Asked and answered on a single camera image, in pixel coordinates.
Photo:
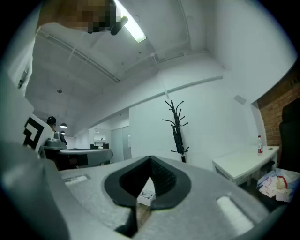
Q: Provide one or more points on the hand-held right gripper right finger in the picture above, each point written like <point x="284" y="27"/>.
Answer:
<point x="199" y="199"/>

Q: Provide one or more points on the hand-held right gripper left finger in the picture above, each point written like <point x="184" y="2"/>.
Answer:
<point x="93" y="187"/>

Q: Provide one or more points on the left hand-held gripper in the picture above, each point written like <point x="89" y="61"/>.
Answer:
<point x="35" y="133"/>

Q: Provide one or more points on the black metal coat rack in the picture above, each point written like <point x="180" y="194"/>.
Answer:
<point x="174" y="112"/>

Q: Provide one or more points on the white bin with papers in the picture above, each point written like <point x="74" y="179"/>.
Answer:
<point x="146" y="195"/>

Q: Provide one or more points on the white table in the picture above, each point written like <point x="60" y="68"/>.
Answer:
<point x="241" y="161"/>

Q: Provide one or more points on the pile of pale clothes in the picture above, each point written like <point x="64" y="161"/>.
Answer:
<point x="274" y="185"/>

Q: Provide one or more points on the plastic bottle with red cap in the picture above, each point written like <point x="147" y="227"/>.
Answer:
<point x="260" y="146"/>

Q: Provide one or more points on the black office chair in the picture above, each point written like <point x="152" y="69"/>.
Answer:
<point x="290" y="131"/>

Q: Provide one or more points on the ceiling tube light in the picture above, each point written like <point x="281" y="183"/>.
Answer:
<point x="133" y="28"/>

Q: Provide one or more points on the grey wall panel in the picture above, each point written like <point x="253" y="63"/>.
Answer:
<point x="240" y="99"/>

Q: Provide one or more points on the black head-worn camera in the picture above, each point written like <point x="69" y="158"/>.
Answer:
<point x="119" y="25"/>

